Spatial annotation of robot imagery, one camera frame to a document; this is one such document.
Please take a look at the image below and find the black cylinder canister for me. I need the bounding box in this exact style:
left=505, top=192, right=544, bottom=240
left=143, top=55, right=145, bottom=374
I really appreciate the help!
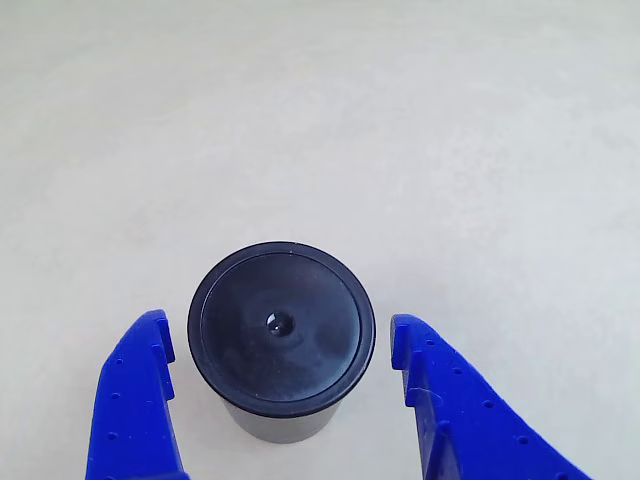
left=186, top=241, right=377, bottom=445

